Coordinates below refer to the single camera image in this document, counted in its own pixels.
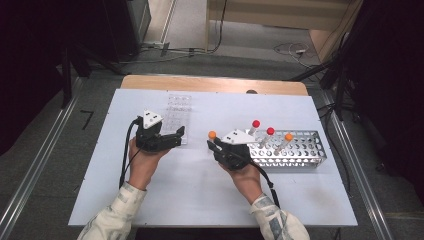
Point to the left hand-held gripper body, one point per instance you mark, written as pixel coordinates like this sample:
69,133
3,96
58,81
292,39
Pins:
150,140

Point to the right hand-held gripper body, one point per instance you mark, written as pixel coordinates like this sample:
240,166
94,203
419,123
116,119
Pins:
233,155

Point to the orange-capped test tube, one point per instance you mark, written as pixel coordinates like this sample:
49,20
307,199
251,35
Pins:
212,134
288,137

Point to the clear plastic tube rack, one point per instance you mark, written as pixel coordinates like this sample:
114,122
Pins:
178,110

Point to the red-capped test tube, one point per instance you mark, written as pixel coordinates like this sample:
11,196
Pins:
256,123
270,131

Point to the perforated metal tube rack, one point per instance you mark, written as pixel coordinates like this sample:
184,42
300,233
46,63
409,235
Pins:
311,143

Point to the person's left hand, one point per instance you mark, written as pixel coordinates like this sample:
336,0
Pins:
143,166

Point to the person's right hand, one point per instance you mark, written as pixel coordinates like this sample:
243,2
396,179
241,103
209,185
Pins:
248,183

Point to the dark round table grommet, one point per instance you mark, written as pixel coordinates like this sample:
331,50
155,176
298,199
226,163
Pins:
251,91

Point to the black stand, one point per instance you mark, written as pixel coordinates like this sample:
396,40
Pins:
66,76

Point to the dark cabinet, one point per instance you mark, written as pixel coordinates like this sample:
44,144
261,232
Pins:
123,26

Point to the light wooden cabinet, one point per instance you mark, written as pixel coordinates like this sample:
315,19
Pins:
266,13

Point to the metal floor rail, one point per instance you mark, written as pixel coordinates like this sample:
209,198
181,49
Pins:
360,173
36,173

